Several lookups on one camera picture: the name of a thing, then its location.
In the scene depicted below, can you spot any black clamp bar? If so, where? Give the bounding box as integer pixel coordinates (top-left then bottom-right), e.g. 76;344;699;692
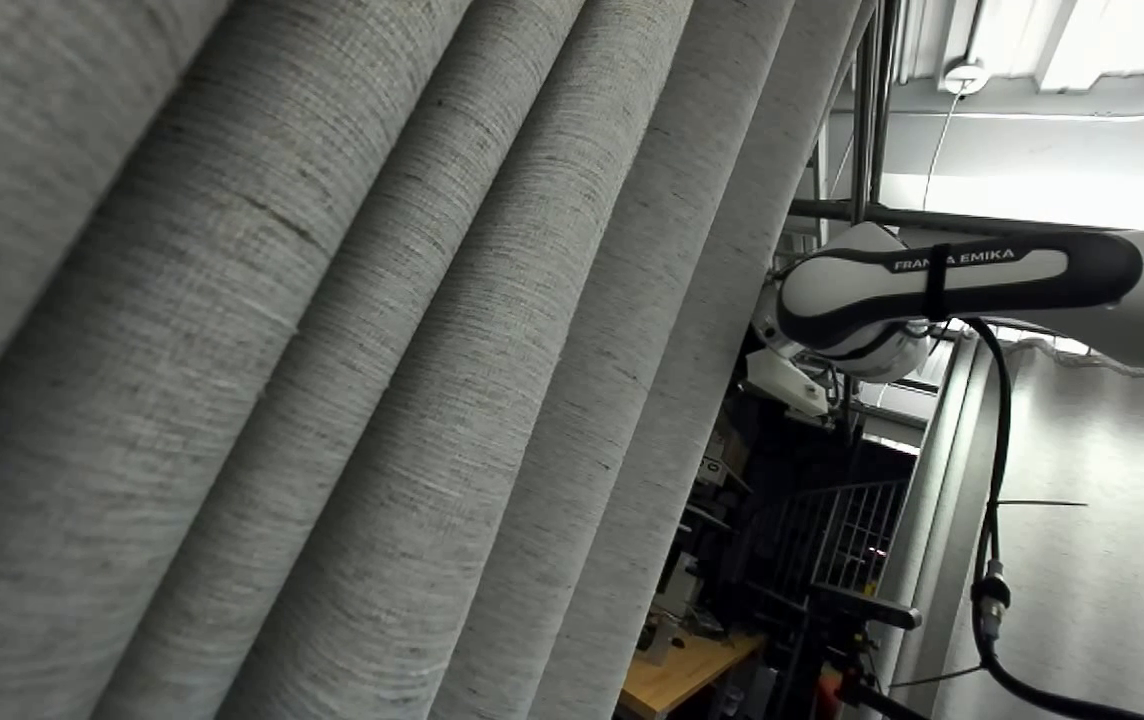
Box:
805;579;924;631

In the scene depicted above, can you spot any light wooden workbench top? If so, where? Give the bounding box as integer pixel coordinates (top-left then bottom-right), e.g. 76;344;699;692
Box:
618;623;768;720

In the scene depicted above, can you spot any black wire rack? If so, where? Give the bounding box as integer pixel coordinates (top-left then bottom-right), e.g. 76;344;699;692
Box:
728;477;908;603

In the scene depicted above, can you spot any grey woven fabric curtain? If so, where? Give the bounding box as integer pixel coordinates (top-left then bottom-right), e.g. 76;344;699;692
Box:
0;0;870;720

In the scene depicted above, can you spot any grey metal post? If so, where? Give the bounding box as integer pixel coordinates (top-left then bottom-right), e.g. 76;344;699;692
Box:
850;0;891;223

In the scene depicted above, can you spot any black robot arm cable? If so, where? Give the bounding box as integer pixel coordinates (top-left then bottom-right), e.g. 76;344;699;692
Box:
924;236;1144;720

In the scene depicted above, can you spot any white round ceiling fixture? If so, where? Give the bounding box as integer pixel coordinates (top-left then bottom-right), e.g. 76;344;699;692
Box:
937;51;991;102

